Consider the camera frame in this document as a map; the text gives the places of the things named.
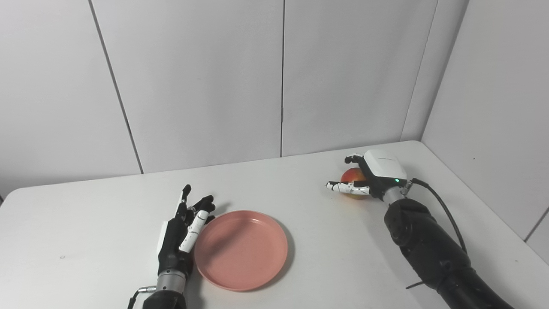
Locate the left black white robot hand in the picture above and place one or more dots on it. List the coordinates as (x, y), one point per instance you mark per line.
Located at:
(173, 244)

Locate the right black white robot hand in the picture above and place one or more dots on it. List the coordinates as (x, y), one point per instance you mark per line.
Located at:
(381, 171)

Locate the red yellow apple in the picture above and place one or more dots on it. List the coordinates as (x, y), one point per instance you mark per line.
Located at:
(352, 176)

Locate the pink round plate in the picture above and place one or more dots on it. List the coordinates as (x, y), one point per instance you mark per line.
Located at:
(240, 251)

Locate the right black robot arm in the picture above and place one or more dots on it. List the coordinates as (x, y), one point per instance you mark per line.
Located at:
(433, 249)

